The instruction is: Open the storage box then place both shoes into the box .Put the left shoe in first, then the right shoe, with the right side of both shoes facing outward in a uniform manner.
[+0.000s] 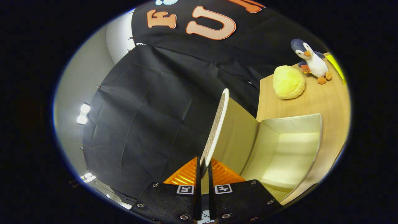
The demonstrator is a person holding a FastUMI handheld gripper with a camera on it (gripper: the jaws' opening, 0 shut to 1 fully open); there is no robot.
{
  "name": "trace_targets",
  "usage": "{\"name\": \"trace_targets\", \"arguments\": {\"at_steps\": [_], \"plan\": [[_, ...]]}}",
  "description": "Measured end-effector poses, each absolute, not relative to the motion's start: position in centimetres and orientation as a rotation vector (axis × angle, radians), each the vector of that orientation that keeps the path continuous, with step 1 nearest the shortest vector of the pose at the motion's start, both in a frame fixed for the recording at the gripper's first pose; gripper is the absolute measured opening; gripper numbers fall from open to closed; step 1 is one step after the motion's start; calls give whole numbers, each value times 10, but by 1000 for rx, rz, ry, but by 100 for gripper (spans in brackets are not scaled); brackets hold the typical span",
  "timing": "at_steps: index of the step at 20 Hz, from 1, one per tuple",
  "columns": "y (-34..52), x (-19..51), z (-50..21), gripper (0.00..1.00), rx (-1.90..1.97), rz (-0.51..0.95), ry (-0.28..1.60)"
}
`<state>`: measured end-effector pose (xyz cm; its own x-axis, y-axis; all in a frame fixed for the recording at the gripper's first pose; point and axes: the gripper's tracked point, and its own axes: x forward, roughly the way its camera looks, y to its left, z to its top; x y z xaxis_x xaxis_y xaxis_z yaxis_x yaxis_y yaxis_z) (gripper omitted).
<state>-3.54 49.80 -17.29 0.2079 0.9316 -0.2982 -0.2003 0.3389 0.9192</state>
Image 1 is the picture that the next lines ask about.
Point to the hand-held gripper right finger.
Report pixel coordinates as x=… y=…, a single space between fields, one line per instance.
x=211 y=202

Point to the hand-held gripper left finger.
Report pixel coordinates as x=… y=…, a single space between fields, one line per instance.
x=198 y=199

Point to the beige fabric storage box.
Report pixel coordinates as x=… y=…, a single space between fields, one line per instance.
x=289 y=149

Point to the ceiling light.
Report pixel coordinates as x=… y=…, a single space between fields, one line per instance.
x=82 y=114
x=88 y=177

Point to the yellow plush bun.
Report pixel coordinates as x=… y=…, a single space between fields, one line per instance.
x=288 y=82

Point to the plush penguin toy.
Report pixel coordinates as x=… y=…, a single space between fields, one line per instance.
x=315 y=63

